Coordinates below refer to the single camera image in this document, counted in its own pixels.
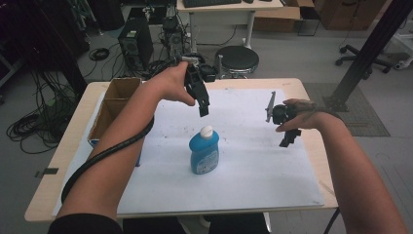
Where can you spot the black computer tower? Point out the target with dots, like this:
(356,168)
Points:
(135,44)

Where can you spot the black keyboard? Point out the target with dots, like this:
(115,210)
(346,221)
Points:
(211,2)

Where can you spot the black round stool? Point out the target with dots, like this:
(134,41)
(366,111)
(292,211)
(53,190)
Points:
(237,58)

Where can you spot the person's dark clothing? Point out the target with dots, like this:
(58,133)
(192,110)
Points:
(195,226)

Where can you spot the wooden cabinet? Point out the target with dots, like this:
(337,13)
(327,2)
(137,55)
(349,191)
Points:
(350,14)

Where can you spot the white desk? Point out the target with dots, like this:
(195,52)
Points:
(224,16)

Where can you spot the white mat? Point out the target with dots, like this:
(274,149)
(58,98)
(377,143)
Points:
(253,162)

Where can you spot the open cardboard box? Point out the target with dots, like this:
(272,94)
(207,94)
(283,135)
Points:
(113,104)

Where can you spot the person's right hand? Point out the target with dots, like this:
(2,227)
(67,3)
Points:
(307,117)

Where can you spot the black metal post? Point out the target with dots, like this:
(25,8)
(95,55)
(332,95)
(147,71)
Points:
(370,52)

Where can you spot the black office chair base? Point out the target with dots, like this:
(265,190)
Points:
(357,58)

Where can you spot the grey floor mat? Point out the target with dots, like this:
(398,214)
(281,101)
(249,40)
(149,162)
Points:
(363,120)

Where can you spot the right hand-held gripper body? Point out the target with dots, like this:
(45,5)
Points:
(281,114)

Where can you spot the dark curtain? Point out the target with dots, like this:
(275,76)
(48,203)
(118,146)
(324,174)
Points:
(42,39)

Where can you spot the black tape strip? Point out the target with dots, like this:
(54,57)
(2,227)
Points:
(48,171)

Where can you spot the large brown cardboard box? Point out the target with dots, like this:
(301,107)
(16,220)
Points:
(276,18)

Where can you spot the person's left hand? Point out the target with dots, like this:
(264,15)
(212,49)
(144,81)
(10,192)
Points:
(170,84)

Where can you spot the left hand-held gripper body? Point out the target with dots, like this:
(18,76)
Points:
(195,76)

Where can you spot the light wooden table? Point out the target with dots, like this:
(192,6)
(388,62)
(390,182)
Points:
(52,191)

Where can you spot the blue bottle with white cap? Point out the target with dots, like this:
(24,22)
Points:
(204,152)

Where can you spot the small dark computer case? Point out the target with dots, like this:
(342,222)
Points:
(173,35)

